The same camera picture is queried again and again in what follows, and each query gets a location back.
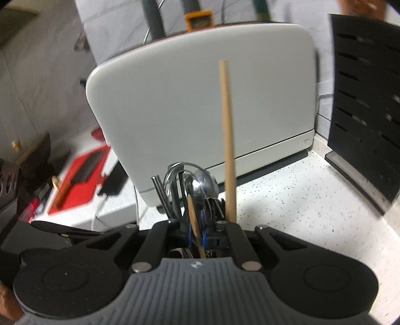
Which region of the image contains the black smartphone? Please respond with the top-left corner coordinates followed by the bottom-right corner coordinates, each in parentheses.
top-left (97, 159), bottom-right (127, 197)

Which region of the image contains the wire whisk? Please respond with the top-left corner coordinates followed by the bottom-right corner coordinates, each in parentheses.
top-left (162, 161), bottom-right (226, 221)

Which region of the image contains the wooden chopstick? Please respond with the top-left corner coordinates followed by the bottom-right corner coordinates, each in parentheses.
top-left (218, 60), bottom-right (237, 224)
top-left (186, 192), bottom-right (207, 259)

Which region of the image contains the orange hanging utensil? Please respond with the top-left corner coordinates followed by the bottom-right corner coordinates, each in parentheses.
top-left (184, 10), bottom-right (215, 32)

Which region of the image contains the white charging cable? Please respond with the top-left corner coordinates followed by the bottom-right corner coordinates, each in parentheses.
top-left (92, 190), bottom-right (111, 229)

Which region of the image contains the red tray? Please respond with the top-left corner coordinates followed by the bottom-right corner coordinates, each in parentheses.
top-left (47, 145), bottom-right (112, 215)

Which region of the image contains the metal spoon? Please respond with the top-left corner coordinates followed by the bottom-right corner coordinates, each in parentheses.
top-left (187, 170), bottom-right (220, 201)

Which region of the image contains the green hanging utensil handle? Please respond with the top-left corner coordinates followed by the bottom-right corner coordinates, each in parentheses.
top-left (253, 0), bottom-right (271, 20)

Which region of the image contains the white countertop appliance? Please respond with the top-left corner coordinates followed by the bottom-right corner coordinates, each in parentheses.
top-left (86, 22), bottom-right (320, 209)

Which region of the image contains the black knife block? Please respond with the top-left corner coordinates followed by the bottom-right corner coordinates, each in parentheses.
top-left (324, 13), bottom-right (400, 217)

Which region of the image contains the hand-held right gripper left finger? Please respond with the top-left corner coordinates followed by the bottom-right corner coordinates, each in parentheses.
top-left (83, 220), bottom-right (192, 272)

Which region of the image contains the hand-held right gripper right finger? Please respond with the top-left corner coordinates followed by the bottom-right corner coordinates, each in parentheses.
top-left (201, 219), bottom-right (309, 272)

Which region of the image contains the grey hanging utensil handle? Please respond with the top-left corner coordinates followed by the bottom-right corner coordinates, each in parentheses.
top-left (142, 0), bottom-right (166, 42)

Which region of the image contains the metal chopstick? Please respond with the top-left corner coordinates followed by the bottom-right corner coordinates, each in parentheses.
top-left (151, 176), bottom-right (168, 220)
top-left (156, 175), bottom-right (172, 218)

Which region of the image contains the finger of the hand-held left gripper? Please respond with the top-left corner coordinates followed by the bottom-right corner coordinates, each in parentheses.
top-left (30, 220), bottom-right (104, 246)

